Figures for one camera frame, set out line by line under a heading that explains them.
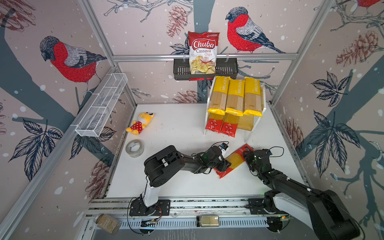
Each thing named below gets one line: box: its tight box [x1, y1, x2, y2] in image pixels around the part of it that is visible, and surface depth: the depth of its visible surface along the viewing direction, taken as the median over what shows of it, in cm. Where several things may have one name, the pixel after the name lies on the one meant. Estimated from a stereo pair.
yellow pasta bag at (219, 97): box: [207, 75, 231, 116], surface depth 78 cm
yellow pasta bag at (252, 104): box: [243, 77, 263, 117], surface depth 77 cm
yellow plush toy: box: [126, 112, 155, 135], surface depth 104 cm
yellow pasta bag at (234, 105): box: [225, 78, 245, 117], surface depth 77 cm
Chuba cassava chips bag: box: [188, 31, 220, 75], surface depth 87 cm
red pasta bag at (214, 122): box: [205, 112, 225, 134], surface depth 88 cm
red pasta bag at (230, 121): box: [220, 107, 244, 138], surface depth 85 cm
